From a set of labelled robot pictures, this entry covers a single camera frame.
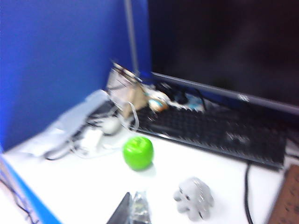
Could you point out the shiny right gripper right finger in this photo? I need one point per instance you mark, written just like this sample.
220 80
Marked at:
140 210

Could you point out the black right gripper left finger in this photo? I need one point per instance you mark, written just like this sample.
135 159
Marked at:
121 212

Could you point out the grey and black octopus plush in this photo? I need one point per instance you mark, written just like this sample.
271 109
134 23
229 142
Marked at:
196 196

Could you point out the green apple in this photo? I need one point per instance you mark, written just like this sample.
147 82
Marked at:
137 154

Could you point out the white charger plug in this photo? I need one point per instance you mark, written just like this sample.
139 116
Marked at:
92 138

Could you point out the black mechanical keyboard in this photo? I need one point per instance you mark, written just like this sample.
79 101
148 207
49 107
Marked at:
210 130

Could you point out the seal plush with straw hat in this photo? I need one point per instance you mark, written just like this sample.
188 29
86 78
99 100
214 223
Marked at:
157 103

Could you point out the white plastic bag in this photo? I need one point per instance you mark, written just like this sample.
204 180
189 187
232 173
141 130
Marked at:
70 116

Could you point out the desk calendar with wooden rod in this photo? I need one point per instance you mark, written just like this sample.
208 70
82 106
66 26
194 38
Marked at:
133 95

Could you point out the white power strip blue sockets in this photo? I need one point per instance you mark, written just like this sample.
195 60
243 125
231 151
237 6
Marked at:
194 103

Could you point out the black wood-top power strip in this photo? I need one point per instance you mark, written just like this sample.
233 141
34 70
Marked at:
287 200

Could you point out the black computer monitor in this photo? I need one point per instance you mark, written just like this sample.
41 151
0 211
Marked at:
222 35

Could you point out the aluminium partition post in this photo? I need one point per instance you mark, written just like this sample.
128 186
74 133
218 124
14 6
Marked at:
130 35

